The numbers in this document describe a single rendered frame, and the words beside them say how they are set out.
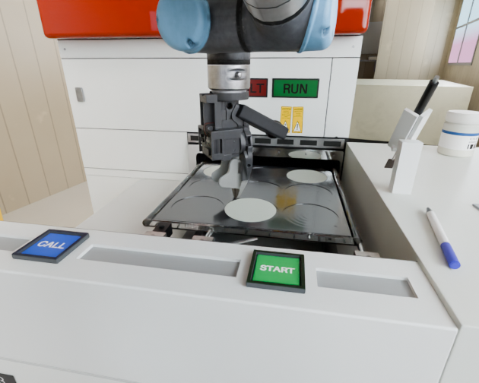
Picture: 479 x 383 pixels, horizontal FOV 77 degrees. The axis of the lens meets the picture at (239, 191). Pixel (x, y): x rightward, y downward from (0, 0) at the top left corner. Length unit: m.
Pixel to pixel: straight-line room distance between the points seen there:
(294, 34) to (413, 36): 6.96
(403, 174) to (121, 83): 0.76
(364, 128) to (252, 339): 4.74
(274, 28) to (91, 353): 0.42
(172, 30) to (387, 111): 4.61
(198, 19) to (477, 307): 0.41
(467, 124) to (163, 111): 0.74
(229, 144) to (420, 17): 6.93
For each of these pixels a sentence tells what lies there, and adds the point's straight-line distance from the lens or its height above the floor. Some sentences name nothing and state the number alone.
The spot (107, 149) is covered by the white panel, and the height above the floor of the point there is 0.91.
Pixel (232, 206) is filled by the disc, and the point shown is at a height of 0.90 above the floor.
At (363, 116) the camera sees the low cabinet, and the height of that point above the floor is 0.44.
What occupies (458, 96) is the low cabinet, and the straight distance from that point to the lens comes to 5.03.
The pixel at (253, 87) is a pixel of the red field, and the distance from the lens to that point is 0.84.
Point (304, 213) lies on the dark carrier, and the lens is 0.58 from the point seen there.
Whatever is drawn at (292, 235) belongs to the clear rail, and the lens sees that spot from 0.50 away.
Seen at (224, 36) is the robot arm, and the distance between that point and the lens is 0.43.
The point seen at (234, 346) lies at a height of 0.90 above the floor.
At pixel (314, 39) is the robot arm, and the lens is 0.40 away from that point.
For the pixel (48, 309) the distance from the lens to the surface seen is 0.40.
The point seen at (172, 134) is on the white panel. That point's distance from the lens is 0.92.
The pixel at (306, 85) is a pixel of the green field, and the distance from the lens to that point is 0.83.
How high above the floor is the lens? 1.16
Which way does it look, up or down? 23 degrees down
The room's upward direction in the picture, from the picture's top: straight up
